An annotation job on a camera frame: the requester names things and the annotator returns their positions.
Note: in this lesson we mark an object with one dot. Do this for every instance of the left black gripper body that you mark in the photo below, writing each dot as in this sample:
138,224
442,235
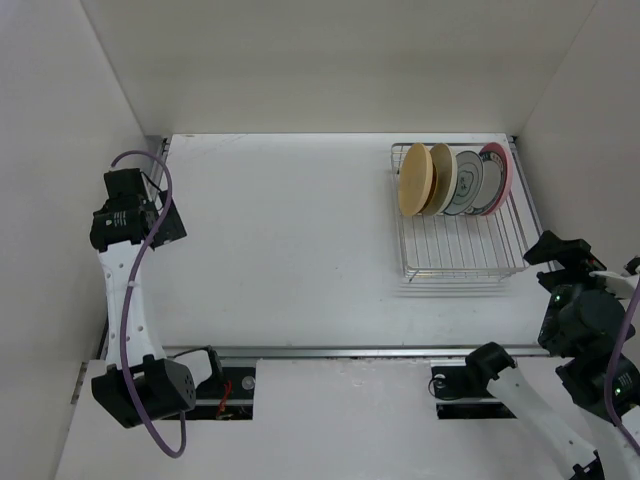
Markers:
169,228

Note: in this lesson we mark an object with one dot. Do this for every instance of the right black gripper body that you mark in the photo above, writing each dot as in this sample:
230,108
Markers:
575,253

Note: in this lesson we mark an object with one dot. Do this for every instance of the white plate dark lettered rim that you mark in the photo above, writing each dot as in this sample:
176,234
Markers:
487,190

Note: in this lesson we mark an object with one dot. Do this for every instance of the pink plate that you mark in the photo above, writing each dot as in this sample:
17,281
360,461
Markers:
495,154

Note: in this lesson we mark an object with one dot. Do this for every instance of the white plate green rim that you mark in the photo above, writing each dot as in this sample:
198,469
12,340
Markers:
470,175

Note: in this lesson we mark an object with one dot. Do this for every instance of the chrome wire dish rack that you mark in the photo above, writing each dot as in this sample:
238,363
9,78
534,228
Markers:
463,248

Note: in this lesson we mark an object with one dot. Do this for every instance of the cream white bear plate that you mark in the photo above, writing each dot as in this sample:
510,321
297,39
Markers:
445,161

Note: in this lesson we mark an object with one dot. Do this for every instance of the tan yellow plate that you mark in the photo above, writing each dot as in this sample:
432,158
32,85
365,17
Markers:
415,180

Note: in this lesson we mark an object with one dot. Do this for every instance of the yellow brown patterned plate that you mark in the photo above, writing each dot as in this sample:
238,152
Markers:
430,206

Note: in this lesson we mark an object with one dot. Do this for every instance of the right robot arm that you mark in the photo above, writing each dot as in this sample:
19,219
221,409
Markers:
587,321

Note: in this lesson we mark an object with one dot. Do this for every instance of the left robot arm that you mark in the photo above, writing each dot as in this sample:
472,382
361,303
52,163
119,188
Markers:
139,373

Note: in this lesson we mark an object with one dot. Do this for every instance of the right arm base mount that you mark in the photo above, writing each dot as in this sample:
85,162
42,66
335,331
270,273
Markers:
458,397

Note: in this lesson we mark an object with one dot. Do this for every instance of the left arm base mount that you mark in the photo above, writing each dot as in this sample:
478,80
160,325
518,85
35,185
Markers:
232,401

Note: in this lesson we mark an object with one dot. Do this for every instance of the aluminium front rail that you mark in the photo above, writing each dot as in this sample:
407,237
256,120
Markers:
323,352

